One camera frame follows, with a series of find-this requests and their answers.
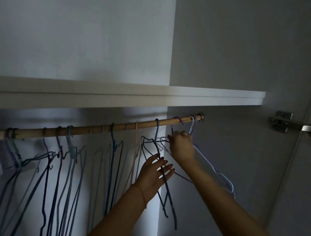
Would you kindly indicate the person's right hand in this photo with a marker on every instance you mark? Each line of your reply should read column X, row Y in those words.
column 182, row 149

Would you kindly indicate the person's left hand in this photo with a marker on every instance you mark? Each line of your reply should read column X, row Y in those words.
column 150, row 177

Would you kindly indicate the person's left thumb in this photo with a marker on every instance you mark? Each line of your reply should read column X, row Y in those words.
column 153, row 159

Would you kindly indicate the person's right fingers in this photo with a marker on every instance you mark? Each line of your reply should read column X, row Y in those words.
column 179, row 137

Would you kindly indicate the person's left middle finger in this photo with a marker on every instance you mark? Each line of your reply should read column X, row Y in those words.
column 167, row 168

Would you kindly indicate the dark blue clothes hanger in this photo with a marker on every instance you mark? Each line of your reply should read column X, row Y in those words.
column 157, row 136

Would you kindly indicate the lilac clothes hanger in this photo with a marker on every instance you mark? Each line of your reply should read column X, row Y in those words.
column 213, row 170

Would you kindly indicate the person's right forearm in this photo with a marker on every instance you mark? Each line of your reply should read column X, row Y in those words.
column 218, row 201

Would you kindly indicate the person's left forearm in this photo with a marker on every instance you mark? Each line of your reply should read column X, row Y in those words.
column 121, row 214

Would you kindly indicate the wooden closet rod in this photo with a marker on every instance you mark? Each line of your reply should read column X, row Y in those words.
column 97, row 128

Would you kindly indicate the white wardrobe shelf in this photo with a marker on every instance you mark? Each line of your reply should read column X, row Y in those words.
column 121, row 96

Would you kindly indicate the metal door hinge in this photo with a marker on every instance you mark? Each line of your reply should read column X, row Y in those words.
column 279, row 121

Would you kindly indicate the white wardrobe door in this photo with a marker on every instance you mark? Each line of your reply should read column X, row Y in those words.
column 296, row 184

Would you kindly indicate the metal rod bracket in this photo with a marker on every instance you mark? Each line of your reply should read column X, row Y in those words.
column 201, row 117

